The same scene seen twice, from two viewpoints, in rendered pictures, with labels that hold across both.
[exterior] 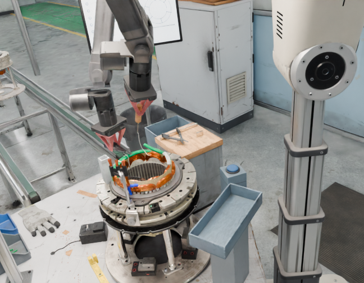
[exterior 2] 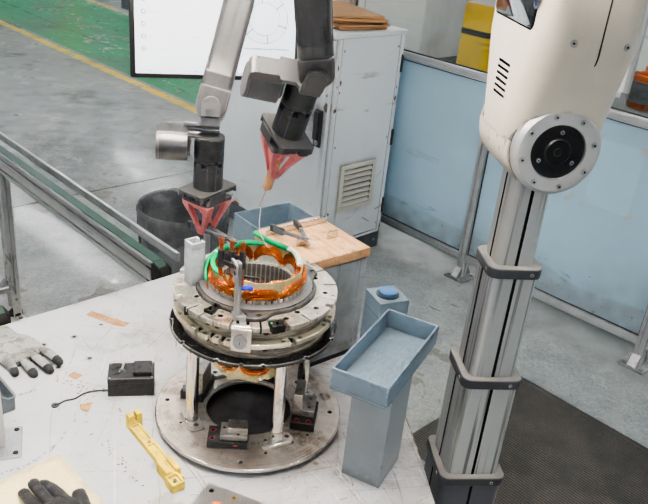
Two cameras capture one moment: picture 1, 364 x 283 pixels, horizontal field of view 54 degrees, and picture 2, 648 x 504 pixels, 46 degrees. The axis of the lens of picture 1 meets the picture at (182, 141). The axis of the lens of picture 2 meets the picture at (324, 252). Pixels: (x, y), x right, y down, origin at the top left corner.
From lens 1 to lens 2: 0.43 m
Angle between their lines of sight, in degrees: 11
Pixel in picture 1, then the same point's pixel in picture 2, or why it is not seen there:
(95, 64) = (209, 88)
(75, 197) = (85, 322)
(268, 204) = not seen: hidden behind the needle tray
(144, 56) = (318, 87)
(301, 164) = (501, 290)
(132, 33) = (313, 51)
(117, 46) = (277, 65)
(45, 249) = (39, 398)
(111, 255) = (167, 415)
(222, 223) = (377, 363)
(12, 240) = not seen: outside the picture
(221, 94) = (328, 191)
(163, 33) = not seen: hidden behind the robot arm
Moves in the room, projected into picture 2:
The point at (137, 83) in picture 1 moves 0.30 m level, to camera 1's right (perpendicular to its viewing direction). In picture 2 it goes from (289, 126) to (459, 133)
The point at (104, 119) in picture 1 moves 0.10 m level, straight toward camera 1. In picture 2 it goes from (206, 178) to (219, 198)
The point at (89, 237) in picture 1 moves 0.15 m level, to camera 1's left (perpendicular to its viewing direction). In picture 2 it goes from (125, 384) to (52, 385)
